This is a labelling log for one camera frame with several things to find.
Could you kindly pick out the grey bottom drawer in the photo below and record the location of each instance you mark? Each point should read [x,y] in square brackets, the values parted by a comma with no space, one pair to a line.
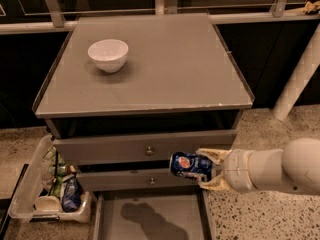
[173,213]

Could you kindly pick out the middle drawer knob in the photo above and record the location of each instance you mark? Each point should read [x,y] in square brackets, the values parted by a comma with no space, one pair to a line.
[152,181]

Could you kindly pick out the top drawer knob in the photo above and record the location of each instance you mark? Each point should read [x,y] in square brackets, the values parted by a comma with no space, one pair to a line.
[149,151]

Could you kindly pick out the metal railing bar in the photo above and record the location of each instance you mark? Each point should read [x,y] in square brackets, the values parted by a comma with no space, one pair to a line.
[47,27]

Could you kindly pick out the green snack packets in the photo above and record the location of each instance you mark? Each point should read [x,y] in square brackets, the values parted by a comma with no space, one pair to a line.
[54,171]

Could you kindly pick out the blue pepsi can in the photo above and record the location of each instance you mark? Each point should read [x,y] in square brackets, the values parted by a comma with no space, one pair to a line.
[191,166]

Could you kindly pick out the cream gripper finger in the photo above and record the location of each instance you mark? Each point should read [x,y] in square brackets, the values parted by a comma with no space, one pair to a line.
[216,184]
[217,156]

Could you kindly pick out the grey drawer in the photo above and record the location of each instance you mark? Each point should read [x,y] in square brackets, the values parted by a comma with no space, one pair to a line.
[173,213]
[132,148]
[132,179]

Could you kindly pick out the clear plastic storage bin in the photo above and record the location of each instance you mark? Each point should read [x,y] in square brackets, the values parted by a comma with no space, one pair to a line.
[23,202]

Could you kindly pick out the white cup in bin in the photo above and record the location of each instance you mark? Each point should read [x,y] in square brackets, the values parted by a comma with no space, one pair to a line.
[48,203]

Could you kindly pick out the white diagonal pillar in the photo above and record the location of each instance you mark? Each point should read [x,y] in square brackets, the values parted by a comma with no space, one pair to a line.
[300,77]

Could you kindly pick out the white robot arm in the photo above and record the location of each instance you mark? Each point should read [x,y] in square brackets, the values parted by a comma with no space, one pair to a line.
[295,169]

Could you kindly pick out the white ceramic bowl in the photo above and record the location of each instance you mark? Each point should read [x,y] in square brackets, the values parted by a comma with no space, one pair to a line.
[108,55]

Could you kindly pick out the grey drawer cabinet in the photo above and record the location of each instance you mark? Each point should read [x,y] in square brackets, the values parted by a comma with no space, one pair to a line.
[178,77]

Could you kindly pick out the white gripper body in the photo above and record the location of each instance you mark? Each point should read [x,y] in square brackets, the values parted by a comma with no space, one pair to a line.
[236,169]

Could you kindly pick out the grey top drawer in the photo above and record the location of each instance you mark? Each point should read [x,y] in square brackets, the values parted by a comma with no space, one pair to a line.
[132,148]

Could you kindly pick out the grey middle drawer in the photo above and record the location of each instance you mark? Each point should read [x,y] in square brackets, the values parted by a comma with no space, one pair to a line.
[132,179]

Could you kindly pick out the drawer knob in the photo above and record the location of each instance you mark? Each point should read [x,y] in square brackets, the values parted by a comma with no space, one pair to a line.
[152,181]
[149,151]

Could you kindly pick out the blue snack bag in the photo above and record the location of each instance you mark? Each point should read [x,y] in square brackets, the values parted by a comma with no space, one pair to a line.
[71,198]

